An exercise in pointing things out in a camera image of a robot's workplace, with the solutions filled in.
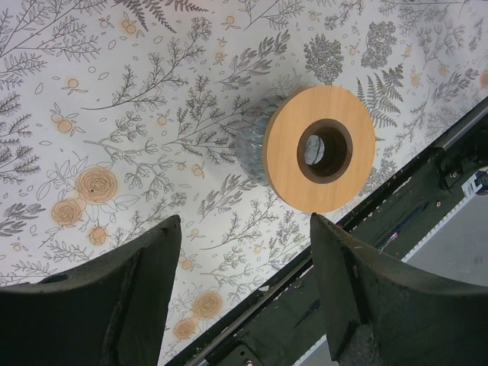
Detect floral tablecloth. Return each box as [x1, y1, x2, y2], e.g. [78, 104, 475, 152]
[1, 1, 487, 364]

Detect grey glass carafe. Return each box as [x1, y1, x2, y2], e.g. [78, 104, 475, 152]
[235, 85, 308, 187]

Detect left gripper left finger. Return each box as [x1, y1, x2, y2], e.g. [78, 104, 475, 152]
[1, 215, 181, 365]

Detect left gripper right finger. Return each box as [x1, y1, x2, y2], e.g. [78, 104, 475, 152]
[310, 213, 487, 365]

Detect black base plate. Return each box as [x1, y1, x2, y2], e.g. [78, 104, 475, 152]
[172, 102, 487, 365]

